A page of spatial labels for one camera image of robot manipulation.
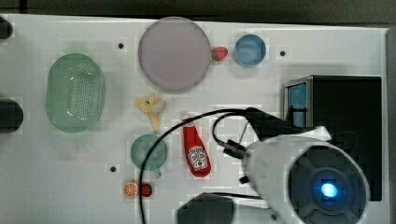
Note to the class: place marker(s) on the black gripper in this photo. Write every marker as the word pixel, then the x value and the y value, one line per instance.
pixel 267 126

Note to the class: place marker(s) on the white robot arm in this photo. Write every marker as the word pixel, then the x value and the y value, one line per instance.
pixel 301 175

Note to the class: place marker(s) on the black toaster oven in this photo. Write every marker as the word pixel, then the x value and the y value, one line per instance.
pixel 350 107

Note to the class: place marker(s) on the red ketchup bottle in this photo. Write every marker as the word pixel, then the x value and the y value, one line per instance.
pixel 195 151

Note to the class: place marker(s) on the blue bowl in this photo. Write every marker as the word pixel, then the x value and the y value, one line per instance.
pixel 249 50

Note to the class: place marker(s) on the red toy strawberry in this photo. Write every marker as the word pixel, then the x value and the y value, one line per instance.
pixel 219 53

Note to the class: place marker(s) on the yellow toy peeled banana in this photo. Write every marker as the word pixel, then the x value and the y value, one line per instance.
pixel 153 107

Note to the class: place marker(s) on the large grey round plate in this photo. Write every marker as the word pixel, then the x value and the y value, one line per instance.
pixel 174 54

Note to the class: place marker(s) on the green mug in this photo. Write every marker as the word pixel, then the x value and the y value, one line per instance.
pixel 145 157

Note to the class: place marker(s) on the small red toy fruit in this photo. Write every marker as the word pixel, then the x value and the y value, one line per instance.
pixel 146 190

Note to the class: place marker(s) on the toy orange slice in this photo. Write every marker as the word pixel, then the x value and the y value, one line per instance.
pixel 130 189

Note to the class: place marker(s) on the green perforated colander basket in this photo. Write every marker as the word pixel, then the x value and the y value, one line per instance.
pixel 75 93

